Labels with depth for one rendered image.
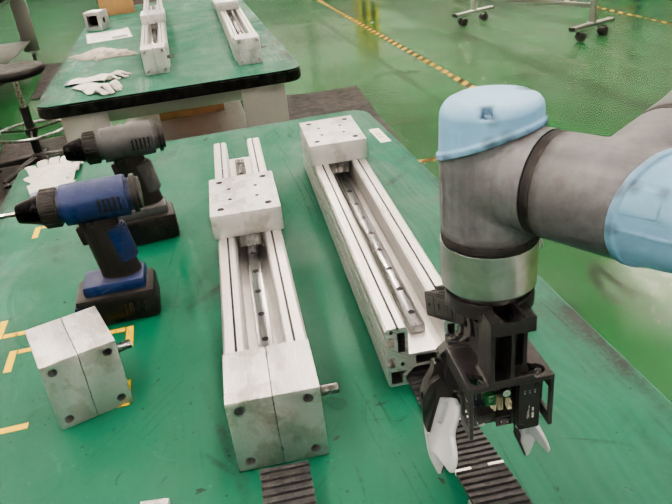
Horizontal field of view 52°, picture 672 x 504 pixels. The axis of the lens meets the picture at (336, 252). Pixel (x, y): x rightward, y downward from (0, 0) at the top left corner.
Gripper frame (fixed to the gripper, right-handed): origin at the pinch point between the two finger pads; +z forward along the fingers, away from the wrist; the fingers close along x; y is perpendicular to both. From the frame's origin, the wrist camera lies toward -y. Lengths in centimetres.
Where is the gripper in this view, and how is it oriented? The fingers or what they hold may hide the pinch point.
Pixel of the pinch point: (479, 449)
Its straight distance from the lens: 70.3
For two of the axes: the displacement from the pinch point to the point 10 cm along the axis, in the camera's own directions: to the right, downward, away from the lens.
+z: 1.0, 8.8, 4.7
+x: 9.8, -1.7, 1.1
